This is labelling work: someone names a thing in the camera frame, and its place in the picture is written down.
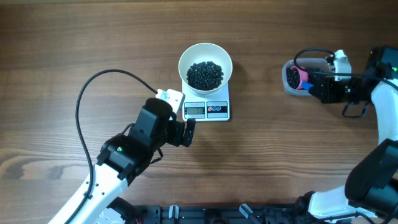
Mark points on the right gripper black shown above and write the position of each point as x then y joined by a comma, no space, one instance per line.
328,96

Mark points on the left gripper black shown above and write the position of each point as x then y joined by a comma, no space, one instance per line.
176,139

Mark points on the pink scoop blue handle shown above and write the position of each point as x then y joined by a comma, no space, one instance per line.
298,79

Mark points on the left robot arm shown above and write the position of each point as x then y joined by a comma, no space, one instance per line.
122,158

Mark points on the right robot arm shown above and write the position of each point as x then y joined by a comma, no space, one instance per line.
370,189

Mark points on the white digital kitchen scale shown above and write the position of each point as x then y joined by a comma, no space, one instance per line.
212,107

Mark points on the black beans in bowl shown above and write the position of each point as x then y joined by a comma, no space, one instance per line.
205,76

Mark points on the white ceramic bowl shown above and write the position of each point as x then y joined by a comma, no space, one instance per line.
204,52

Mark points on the clear plastic container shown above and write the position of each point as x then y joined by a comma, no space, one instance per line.
306,63

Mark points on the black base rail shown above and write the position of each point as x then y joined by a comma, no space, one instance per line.
155,214

